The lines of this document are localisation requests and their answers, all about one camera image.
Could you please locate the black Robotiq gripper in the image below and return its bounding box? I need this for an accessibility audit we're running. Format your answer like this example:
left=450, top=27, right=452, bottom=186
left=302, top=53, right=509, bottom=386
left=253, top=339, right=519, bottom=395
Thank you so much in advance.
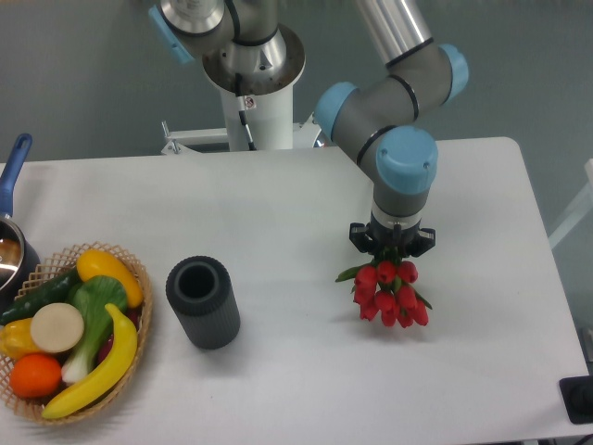
left=348, top=221, right=436, bottom=258

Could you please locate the red tulip bouquet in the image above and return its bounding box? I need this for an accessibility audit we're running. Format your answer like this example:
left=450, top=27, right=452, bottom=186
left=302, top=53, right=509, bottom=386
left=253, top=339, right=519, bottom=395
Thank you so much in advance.
left=334, top=248, right=432, bottom=328

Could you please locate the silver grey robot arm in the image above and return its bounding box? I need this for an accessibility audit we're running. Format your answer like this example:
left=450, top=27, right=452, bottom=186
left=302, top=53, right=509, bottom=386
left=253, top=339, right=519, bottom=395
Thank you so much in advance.
left=149, top=1, right=469, bottom=258

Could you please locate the dark grey ribbed vase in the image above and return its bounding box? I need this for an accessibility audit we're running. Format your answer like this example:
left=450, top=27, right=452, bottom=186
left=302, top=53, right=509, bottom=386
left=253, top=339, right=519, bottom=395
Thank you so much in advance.
left=166, top=256, right=241, bottom=350

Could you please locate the black device at edge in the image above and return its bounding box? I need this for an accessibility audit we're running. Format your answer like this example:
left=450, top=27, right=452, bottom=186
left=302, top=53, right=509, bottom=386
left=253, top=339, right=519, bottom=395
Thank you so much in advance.
left=559, top=375, right=592, bottom=425

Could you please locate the red fruit under banana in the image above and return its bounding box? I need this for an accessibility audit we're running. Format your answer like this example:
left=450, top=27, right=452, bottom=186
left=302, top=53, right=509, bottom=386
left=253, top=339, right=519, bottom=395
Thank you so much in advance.
left=95, top=308, right=142, bottom=365

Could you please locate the yellow banana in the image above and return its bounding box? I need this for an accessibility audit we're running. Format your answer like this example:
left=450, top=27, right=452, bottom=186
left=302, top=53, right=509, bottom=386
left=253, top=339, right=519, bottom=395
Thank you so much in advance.
left=42, top=303, right=138, bottom=420

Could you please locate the yellow squash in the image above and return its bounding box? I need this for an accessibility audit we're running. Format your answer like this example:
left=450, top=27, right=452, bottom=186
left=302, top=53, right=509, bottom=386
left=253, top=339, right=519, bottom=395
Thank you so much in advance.
left=76, top=249, right=144, bottom=309

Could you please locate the green bok choy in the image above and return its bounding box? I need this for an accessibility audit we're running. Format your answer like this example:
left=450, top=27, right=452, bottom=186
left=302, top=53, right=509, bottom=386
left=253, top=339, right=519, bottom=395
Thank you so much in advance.
left=61, top=275, right=128, bottom=386

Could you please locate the dark green cucumber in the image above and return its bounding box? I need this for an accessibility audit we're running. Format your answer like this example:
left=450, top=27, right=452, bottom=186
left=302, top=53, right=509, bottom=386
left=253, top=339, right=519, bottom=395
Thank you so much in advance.
left=1, top=269, right=82, bottom=326

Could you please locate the beige round disc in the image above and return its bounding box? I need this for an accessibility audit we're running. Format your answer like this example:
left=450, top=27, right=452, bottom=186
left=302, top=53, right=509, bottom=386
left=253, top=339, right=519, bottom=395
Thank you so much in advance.
left=30, top=303, right=84, bottom=353

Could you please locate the orange fruit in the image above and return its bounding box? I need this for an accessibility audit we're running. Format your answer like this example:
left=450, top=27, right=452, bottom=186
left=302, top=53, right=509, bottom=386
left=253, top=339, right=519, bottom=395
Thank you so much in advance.
left=9, top=353, right=61, bottom=399

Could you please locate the yellow bell pepper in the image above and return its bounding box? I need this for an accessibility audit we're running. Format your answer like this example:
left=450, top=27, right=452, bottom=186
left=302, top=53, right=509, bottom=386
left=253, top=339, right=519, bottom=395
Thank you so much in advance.
left=1, top=318, right=42, bottom=360

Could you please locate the woven wicker basket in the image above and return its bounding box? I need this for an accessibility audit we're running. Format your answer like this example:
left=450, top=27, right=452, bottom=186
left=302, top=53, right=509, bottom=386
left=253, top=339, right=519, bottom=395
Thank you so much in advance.
left=1, top=242, right=153, bottom=426

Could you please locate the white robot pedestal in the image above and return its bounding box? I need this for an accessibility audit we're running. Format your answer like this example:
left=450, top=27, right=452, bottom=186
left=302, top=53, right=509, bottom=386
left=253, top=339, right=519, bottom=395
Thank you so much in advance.
left=161, top=85, right=327, bottom=155

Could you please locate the white frame at right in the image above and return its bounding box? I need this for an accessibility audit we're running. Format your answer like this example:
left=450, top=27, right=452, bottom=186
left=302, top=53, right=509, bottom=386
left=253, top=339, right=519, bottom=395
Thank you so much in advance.
left=549, top=159, right=592, bottom=249

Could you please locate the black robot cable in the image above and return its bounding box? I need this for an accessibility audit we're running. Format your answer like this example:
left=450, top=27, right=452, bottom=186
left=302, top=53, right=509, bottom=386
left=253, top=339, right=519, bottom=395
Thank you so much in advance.
left=233, top=72, right=258, bottom=152

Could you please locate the blue handled saucepan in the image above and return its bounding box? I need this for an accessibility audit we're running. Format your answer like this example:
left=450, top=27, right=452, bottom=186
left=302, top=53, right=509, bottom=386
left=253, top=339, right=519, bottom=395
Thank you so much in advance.
left=1, top=133, right=40, bottom=312

